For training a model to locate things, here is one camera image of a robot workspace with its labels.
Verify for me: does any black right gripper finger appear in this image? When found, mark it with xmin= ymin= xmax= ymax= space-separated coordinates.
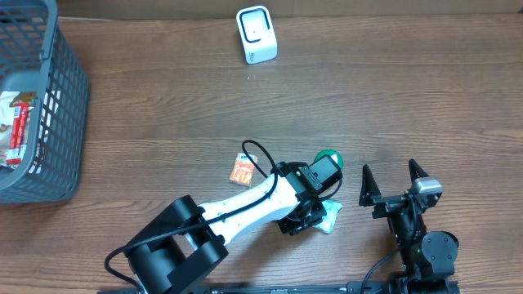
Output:
xmin=409 ymin=158 xmax=429 ymax=180
xmin=360 ymin=164 xmax=382 ymax=198

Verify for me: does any green lid Knorr jar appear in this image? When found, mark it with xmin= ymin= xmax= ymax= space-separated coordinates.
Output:
xmin=315 ymin=149 xmax=344 ymax=169

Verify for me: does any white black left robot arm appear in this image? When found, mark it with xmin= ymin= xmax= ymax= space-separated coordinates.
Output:
xmin=123 ymin=150 xmax=342 ymax=294

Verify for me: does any red white snack packet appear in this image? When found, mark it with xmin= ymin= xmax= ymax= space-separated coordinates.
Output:
xmin=6 ymin=102 xmax=29 ymax=166

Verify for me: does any white barcode scanner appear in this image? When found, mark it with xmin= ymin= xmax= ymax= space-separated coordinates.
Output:
xmin=235 ymin=5 xmax=278 ymax=65

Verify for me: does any white brown snack bag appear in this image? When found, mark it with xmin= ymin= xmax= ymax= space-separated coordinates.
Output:
xmin=1 ymin=91 xmax=37 ymax=169

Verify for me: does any grey plastic mesh basket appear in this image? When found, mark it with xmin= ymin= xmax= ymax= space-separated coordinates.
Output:
xmin=1 ymin=0 xmax=91 ymax=204

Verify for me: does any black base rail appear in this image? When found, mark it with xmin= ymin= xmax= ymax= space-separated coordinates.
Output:
xmin=97 ymin=282 xmax=461 ymax=294

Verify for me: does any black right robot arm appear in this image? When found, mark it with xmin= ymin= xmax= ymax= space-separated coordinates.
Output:
xmin=359 ymin=158 xmax=460 ymax=294

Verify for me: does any teal white snack packet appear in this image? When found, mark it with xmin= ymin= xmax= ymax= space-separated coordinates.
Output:
xmin=314 ymin=200 xmax=343 ymax=234

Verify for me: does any orange snack packet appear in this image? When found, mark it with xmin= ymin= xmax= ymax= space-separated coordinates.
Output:
xmin=229 ymin=153 xmax=258 ymax=187

